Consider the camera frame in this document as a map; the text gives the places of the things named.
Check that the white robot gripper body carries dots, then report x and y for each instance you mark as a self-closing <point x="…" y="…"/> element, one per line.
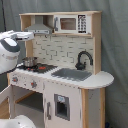
<point x="24" y="36"/>

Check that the white oven door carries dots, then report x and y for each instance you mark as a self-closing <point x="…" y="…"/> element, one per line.
<point x="6" y="103"/>

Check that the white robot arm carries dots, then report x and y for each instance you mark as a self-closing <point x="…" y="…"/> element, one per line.
<point x="9" y="52"/>

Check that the white wooden toy kitchen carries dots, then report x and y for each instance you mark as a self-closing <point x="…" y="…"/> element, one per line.
<point x="61" y="50"/>

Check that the grey range hood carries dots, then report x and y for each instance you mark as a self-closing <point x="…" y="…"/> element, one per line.
<point x="39" y="27"/>

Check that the small metal pot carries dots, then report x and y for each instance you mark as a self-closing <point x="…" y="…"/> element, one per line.
<point x="29" y="61"/>

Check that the black toy stovetop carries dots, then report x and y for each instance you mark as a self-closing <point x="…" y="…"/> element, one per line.
<point x="39" y="68"/>

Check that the white toy microwave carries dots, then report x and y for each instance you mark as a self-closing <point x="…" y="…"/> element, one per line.
<point x="73" y="24"/>

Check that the left red stove knob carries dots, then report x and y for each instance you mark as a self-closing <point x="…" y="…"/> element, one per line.
<point x="15" y="79"/>

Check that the red stove knob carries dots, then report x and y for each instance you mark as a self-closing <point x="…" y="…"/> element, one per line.
<point x="33" y="84"/>
<point x="15" y="79"/>

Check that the right red stove knob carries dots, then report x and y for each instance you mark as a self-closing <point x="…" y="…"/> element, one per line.
<point x="33" y="84"/>

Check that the grey toy sink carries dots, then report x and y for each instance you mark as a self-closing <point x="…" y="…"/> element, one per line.
<point x="72" y="74"/>

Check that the black toy faucet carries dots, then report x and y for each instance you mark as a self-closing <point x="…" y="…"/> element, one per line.
<point x="83" y="56"/>

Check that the white cabinet door with dispenser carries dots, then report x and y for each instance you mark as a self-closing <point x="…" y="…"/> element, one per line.
<point x="62" y="106"/>

